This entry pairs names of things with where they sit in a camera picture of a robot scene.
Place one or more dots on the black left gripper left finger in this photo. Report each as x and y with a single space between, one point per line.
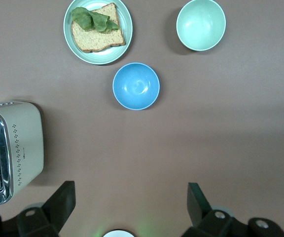
58 205

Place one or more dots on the green lettuce leaf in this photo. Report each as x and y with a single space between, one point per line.
82 19

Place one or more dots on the blue bowl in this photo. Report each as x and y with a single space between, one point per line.
135 86

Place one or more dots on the light green bowl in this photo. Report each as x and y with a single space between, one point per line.
201 24

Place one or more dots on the light green plate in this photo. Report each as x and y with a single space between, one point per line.
124 49

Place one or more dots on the brown bread slice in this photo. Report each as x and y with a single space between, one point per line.
100 39

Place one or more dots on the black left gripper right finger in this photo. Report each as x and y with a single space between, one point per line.
201 212

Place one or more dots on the brown table cloth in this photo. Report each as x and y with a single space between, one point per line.
206 148

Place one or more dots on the cream and chrome toaster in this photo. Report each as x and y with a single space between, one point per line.
26 135

